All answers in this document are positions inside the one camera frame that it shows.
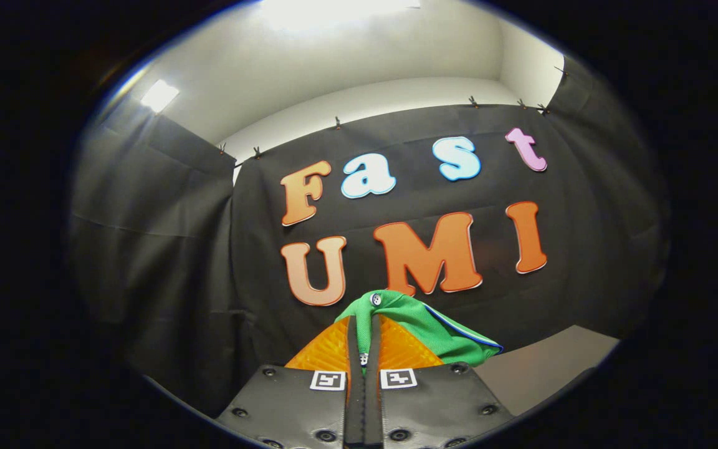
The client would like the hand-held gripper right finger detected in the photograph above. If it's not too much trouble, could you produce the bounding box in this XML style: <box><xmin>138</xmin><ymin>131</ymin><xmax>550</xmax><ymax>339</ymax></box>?
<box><xmin>365</xmin><ymin>314</ymin><xmax>515</xmax><ymax>449</ymax></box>

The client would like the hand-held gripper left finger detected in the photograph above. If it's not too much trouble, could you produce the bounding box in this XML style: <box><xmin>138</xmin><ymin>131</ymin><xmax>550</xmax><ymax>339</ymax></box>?
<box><xmin>217</xmin><ymin>316</ymin><xmax>366</xmax><ymax>449</ymax></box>

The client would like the green polo shirt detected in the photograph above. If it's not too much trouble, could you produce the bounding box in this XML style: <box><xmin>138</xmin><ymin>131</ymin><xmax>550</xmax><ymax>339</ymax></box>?
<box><xmin>334</xmin><ymin>289</ymin><xmax>503</xmax><ymax>375</ymax></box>

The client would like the black backdrop cloth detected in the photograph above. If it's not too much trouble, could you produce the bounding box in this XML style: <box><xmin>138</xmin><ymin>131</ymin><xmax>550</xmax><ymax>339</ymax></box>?
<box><xmin>69</xmin><ymin>56</ymin><xmax>671</xmax><ymax>418</ymax></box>

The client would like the ceiling light panel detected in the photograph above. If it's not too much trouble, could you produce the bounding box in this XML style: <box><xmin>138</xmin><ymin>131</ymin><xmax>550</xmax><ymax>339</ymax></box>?
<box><xmin>141</xmin><ymin>79</ymin><xmax>180</xmax><ymax>114</ymax></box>

